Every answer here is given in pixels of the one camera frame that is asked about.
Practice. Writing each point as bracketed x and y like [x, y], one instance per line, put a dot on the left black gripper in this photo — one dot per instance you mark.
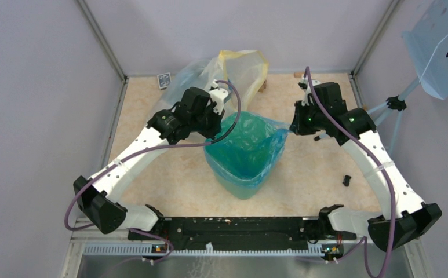
[216, 126]

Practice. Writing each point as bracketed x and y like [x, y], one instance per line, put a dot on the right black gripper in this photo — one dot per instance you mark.
[297, 125]

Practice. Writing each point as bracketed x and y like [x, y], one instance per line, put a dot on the blue plastic trash bag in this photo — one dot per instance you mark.
[250, 151]

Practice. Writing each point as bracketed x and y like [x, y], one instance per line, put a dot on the clear yellow-trimmed trash bag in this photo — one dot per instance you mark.
[247, 70]

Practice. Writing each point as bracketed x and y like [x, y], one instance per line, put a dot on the green plastic trash bin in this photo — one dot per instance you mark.
[242, 190]

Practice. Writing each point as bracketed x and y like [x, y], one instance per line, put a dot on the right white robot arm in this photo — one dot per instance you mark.
[404, 215]

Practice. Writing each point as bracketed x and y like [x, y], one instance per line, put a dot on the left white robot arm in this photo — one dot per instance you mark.
[198, 111]

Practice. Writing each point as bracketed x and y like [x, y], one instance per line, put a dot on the small wooden block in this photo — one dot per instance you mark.
[299, 74]

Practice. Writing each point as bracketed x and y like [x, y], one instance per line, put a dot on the small brown debris piece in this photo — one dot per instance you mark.
[262, 87]

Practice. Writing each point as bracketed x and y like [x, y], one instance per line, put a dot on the small black plastic part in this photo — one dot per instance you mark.
[346, 180]

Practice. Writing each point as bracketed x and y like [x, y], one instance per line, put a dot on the light blue tripod stand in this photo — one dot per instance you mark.
[381, 112]

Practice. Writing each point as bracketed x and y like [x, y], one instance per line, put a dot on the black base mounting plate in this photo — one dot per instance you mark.
[246, 233]

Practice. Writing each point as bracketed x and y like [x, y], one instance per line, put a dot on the light blue perforated lamp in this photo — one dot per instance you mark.
[426, 40]

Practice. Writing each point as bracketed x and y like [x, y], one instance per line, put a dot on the white toothed cable rail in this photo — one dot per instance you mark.
[148, 250]

